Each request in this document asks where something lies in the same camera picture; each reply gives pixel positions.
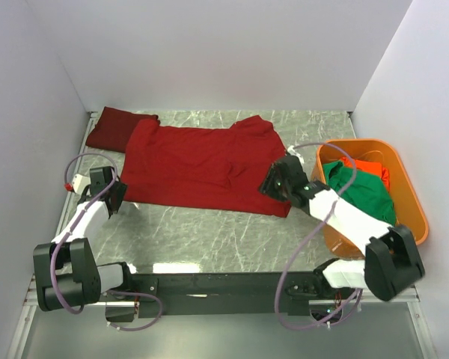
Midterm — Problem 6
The red t shirt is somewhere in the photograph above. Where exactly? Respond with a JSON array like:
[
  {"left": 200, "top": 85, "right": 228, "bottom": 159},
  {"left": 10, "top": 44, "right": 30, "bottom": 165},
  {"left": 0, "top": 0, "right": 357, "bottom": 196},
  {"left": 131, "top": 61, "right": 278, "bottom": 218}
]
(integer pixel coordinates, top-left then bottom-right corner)
[{"left": 120, "top": 115, "right": 290, "bottom": 218}]

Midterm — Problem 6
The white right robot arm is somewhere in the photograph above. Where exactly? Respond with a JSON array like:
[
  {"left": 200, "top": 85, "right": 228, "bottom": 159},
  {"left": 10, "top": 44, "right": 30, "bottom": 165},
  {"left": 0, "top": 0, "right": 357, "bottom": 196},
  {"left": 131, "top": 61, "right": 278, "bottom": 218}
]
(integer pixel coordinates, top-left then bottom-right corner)
[{"left": 259, "top": 155, "right": 425, "bottom": 301}]

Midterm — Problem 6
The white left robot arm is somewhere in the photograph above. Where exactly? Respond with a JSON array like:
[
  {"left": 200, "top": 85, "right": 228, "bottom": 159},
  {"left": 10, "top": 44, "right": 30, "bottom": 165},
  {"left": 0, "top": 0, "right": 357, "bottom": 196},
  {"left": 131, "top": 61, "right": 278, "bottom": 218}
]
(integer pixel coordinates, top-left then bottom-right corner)
[{"left": 33, "top": 166, "right": 135, "bottom": 313}]

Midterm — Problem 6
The folded dark red shirt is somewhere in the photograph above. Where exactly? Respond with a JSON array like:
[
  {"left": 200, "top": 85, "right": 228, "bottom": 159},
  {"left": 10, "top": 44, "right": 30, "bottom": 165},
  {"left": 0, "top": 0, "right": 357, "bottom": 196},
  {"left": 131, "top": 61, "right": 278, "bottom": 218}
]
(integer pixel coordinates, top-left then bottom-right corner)
[{"left": 85, "top": 107, "right": 160, "bottom": 153}]

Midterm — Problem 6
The green t shirt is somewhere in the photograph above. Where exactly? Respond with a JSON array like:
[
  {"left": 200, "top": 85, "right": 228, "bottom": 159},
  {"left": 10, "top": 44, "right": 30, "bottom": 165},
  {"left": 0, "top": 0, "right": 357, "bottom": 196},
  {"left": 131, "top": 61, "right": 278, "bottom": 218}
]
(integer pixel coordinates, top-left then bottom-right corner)
[{"left": 323, "top": 157, "right": 397, "bottom": 225}]

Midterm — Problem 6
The orange t shirt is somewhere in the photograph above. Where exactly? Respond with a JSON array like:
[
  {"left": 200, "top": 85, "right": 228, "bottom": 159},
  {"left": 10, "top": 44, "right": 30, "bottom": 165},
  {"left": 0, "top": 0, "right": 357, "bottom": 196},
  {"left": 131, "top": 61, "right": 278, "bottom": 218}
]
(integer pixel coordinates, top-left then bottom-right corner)
[{"left": 352, "top": 159, "right": 390, "bottom": 191}]

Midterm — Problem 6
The orange plastic tub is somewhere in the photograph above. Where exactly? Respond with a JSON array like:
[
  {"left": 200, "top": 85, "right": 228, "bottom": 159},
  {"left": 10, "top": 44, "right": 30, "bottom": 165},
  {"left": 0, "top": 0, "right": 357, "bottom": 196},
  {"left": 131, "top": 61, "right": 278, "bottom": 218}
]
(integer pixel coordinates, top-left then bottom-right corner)
[{"left": 311, "top": 138, "right": 429, "bottom": 259}]

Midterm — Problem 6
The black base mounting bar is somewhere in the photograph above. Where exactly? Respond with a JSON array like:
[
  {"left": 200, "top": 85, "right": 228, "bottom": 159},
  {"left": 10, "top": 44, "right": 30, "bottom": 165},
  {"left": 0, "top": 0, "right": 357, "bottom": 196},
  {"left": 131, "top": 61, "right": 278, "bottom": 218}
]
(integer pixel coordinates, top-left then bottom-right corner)
[{"left": 105, "top": 271, "right": 352, "bottom": 323}]

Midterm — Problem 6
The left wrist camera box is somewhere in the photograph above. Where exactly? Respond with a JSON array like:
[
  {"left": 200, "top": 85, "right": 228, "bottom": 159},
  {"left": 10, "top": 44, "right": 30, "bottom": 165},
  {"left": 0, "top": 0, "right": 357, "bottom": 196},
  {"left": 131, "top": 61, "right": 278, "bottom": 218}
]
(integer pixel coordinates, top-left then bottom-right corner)
[{"left": 64, "top": 174, "right": 91, "bottom": 194}]

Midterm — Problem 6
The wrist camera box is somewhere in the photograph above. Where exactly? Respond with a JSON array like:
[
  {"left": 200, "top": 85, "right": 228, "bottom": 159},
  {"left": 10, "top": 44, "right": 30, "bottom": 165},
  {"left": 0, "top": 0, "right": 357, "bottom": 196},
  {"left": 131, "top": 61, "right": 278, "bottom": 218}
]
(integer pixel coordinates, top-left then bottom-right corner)
[
  {"left": 286, "top": 145, "right": 305, "bottom": 166},
  {"left": 64, "top": 174, "right": 91, "bottom": 194}
]

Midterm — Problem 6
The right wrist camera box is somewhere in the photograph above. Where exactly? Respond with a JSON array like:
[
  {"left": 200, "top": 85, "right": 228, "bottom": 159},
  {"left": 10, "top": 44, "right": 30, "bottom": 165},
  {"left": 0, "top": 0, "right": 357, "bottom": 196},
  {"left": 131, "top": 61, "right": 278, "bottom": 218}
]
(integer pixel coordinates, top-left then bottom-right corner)
[{"left": 286, "top": 145, "right": 305, "bottom": 166}]

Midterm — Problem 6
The aluminium frame rail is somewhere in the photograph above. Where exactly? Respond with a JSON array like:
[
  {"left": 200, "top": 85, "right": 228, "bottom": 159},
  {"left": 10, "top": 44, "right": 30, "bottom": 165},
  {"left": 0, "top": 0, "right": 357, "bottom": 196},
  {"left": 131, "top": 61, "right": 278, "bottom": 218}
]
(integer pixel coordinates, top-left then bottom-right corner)
[{"left": 6, "top": 111, "right": 100, "bottom": 358}]

